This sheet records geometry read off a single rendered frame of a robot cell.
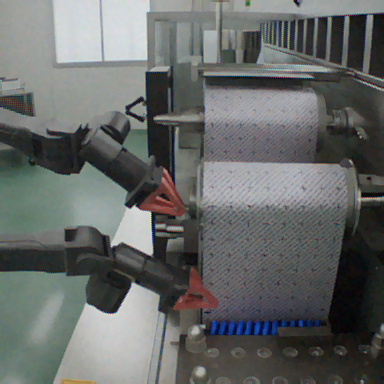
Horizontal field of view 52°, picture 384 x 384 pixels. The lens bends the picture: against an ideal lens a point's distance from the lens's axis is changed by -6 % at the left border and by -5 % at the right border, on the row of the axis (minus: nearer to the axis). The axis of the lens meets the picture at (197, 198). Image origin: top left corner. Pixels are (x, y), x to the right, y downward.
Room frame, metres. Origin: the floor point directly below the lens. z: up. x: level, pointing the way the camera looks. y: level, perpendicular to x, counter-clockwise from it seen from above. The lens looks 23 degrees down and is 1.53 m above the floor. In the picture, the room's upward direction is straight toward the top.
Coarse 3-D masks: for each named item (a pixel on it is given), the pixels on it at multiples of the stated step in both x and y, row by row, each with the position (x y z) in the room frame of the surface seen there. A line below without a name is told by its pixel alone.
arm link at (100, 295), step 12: (108, 240) 0.63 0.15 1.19; (84, 252) 0.56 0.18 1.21; (108, 252) 0.59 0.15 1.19; (84, 264) 0.55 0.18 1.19; (96, 264) 0.55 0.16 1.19; (108, 264) 0.56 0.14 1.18; (96, 276) 0.55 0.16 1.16; (96, 288) 0.58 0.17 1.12; (108, 288) 0.58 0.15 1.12; (120, 288) 0.59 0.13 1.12; (96, 300) 0.59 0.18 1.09; (108, 300) 0.58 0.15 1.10; (120, 300) 0.59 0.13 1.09; (108, 312) 0.58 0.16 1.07
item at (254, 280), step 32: (224, 256) 0.61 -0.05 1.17; (256, 256) 0.61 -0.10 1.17; (288, 256) 0.60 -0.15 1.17; (320, 256) 0.60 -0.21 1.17; (224, 288) 0.61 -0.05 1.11; (256, 288) 0.61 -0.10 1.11; (288, 288) 0.60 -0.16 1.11; (320, 288) 0.60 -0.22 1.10; (256, 320) 0.61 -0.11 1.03; (288, 320) 0.60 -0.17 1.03; (320, 320) 0.60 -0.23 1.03
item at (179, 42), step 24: (168, 24) 1.65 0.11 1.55; (192, 24) 1.65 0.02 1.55; (240, 24) 1.64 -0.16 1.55; (264, 24) 1.64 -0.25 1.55; (288, 24) 1.64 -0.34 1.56; (168, 48) 1.65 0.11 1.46; (192, 48) 1.65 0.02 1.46; (216, 48) 1.64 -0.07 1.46; (264, 48) 1.64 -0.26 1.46; (288, 48) 1.64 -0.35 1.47; (192, 96) 1.65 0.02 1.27; (192, 144) 1.65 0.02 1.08; (192, 168) 1.65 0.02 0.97
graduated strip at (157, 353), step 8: (168, 304) 0.83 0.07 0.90; (160, 312) 0.80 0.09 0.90; (168, 312) 0.80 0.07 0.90; (160, 320) 0.77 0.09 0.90; (160, 328) 0.74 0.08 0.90; (160, 336) 0.71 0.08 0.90; (160, 344) 0.69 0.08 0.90; (152, 352) 0.66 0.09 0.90; (160, 352) 0.66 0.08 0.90; (152, 360) 0.64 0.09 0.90; (160, 360) 0.64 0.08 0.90; (152, 368) 0.61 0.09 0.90; (152, 376) 0.59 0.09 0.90
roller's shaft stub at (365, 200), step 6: (366, 192) 0.66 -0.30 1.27; (372, 192) 0.66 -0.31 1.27; (378, 192) 0.66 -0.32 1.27; (366, 198) 0.65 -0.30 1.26; (372, 198) 0.65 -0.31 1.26; (378, 198) 0.65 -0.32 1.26; (366, 204) 0.65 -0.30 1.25; (372, 204) 0.65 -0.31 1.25; (378, 204) 0.65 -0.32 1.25; (378, 210) 0.65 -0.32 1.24
